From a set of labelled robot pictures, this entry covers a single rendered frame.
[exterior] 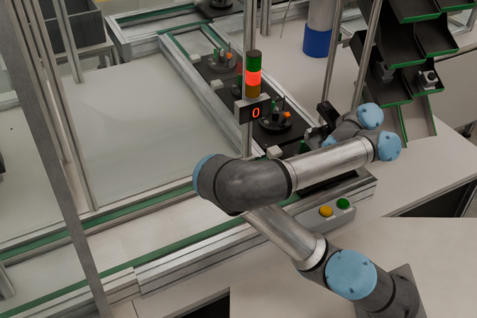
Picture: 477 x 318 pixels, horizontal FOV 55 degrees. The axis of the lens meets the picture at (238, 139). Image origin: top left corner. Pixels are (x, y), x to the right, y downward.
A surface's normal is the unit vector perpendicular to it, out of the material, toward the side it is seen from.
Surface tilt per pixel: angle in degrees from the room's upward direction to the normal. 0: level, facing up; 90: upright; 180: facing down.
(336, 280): 40
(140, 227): 0
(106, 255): 0
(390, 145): 60
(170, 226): 0
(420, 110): 45
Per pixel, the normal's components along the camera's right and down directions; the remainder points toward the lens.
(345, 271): -0.63, -0.52
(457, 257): 0.00, -0.75
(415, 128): 0.22, -0.09
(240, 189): -0.22, 0.07
